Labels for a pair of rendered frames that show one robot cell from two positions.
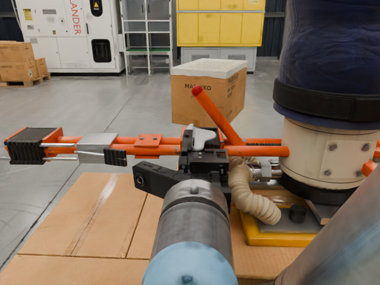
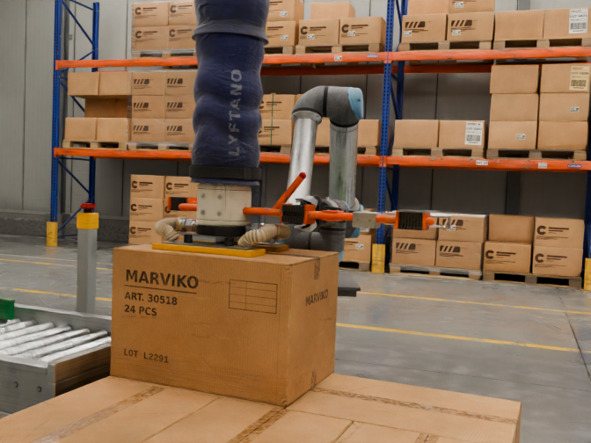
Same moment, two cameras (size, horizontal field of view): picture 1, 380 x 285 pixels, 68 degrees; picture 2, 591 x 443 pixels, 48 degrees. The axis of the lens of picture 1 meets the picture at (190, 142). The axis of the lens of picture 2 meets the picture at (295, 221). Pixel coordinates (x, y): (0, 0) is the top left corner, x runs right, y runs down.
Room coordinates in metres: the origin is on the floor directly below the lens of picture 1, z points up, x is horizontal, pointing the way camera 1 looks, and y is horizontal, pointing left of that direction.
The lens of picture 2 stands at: (2.44, 0.63, 1.16)
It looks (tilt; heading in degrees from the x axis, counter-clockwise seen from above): 3 degrees down; 199
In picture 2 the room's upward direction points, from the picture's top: 2 degrees clockwise
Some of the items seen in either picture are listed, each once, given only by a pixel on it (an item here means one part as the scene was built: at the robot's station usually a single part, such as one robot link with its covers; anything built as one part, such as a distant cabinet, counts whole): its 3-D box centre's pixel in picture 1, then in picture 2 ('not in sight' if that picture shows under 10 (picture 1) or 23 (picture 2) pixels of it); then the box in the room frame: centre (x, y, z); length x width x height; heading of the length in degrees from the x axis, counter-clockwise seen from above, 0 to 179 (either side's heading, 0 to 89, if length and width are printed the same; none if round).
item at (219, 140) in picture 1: (201, 146); (297, 214); (0.53, -0.02, 1.07); 0.10 x 0.08 x 0.06; 178
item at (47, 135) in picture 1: (37, 143); (412, 220); (0.55, 0.33, 1.07); 0.08 x 0.07 x 0.05; 88
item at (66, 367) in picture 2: not in sight; (124, 348); (0.50, -0.64, 0.58); 0.70 x 0.03 x 0.06; 177
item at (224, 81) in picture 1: (211, 90); not in sight; (2.16, -0.17, 0.82); 0.60 x 0.40 x 0.40; 156
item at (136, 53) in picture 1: (150, 61); not in sight; (7.93, 1.09, 0.32); 1.25 x 0.52 x 0.63; 90
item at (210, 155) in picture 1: (201, 181); (313, 213); (0.39, -0.02, 1.07); 0.12 x 0.09 x 0.08; 177
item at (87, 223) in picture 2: not in sight; (85, 325); (-0.03, -1.19, 0.50); 0.07 x 0.07 x 1.00; 87
